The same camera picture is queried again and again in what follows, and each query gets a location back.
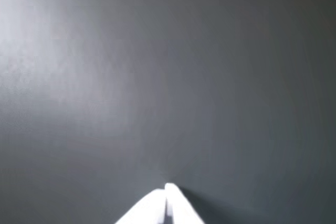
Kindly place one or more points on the dark grey table mat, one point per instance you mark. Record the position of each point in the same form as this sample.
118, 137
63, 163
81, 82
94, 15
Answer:
183, 77

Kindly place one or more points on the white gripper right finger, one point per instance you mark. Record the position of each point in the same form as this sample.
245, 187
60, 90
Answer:
181, 211

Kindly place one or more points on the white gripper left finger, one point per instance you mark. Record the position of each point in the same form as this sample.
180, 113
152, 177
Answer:
147, 211

